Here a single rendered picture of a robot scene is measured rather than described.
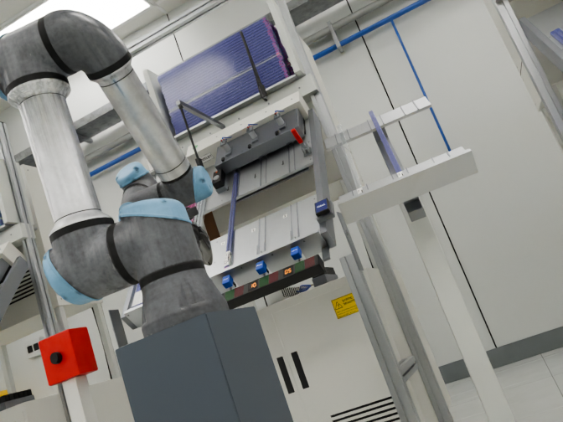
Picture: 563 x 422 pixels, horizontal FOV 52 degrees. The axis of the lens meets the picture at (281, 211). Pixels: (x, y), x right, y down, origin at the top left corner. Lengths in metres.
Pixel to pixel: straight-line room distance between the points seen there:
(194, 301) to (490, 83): 2.90
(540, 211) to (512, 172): 0.27
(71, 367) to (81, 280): 1.11
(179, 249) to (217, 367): 0.22
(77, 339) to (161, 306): 1.22
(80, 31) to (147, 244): 0.42
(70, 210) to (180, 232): 0.21
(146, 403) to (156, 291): 0.17
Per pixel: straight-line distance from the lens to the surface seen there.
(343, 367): 1.91
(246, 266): 1.66
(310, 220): 1.66
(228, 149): 2.11
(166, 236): 1.00
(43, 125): 1.15
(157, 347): 0.96
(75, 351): 2.15
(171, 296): 0.97
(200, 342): 0.91
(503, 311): 3.48
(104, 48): 1.17
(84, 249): 1.06
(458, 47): 3.73
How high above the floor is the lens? 0.45
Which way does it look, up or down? 13 degrees up
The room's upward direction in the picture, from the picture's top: 20 degrees counter-clockwise
